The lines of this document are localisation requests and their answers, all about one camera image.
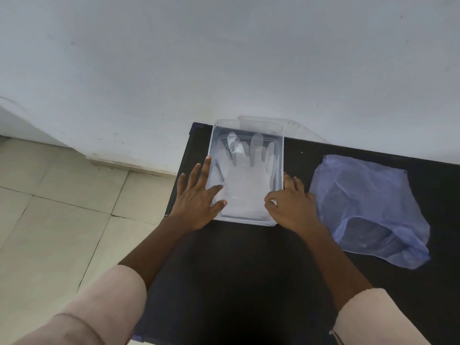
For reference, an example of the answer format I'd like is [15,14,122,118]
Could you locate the person's left hand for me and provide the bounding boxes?
[169,156,228,232]

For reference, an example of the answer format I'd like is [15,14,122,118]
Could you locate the person's right hand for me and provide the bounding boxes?
[264,172,323,236]

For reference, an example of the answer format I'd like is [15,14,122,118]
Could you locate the blue plastic bag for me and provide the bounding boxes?
[309,154,431,271]

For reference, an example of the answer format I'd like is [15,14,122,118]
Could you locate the clear plastic container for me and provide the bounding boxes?
[207,119,285,227]

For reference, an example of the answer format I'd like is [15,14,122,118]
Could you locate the person's right forearm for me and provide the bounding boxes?
[298,224,374,313]

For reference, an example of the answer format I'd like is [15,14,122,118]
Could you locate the person's left forearm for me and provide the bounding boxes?
[117,214,197,290]

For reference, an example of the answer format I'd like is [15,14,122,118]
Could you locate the clear plastic lid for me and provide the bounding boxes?
[237,115,328,144]

